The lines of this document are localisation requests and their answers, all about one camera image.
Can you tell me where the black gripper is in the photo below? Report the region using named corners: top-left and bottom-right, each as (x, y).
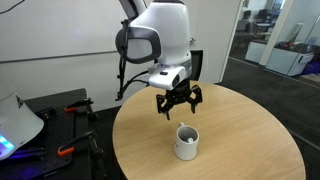
top-left (155, 78), bottom-right (204, 121)

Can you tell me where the white ceramic mug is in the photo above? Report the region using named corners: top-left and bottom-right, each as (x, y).
top-left (173, 121), bottom-right (200, 162)

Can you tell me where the black mesh office chair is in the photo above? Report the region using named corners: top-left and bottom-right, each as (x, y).
top-left (190, 49), bottom-right (204, 83)

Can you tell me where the white low cabinet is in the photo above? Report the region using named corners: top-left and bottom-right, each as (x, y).
top-left (265, 46), bottom-right (315, 77)

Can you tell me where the dark robot stand table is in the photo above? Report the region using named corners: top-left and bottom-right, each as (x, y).
top-left (19, 87), bottom-right (108, 180)

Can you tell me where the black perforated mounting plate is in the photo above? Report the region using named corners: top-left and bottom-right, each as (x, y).
top-left (0, 105), bottom-right (93, 180)

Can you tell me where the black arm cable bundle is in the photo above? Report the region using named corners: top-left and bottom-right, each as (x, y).
top-left (114, 18), bottom-right (151, 102)

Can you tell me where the black clamp orange handle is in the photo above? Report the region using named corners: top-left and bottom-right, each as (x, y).
top-left (57, 130), bottom-right (108, 180)
top-left (63, 97), bottom-right (100, 123)

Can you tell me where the thin black wall cable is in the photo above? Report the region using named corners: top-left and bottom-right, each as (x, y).
top-left (0, 0), bottom-right (26, 15)

